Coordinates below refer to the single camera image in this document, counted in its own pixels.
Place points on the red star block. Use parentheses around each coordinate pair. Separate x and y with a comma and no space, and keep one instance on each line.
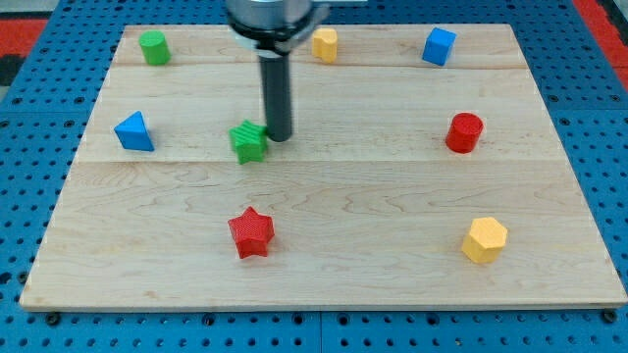
(251,233)

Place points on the blue triangle block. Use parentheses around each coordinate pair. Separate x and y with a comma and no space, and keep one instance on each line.
(133,134)

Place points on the green cylinder block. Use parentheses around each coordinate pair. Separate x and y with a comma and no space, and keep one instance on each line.
(154,47)

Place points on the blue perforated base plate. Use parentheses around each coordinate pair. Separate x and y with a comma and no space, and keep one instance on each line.
(48,105)

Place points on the green star block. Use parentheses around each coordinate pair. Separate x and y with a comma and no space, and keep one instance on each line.
(249,141)

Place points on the yellow heart block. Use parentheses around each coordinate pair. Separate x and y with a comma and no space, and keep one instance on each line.
(325,44)

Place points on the yellow hexagon block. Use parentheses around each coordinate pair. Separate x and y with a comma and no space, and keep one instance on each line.
(484,240)

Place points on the red cylinder block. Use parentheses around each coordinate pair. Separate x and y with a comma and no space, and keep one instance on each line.
(464,132)

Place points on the light wooden board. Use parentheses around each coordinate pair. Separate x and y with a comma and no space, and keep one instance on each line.
(369,205)

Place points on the blue cube block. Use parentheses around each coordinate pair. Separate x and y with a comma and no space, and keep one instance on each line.
(438,46)

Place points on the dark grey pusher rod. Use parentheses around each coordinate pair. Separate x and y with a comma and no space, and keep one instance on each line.
(275,84)

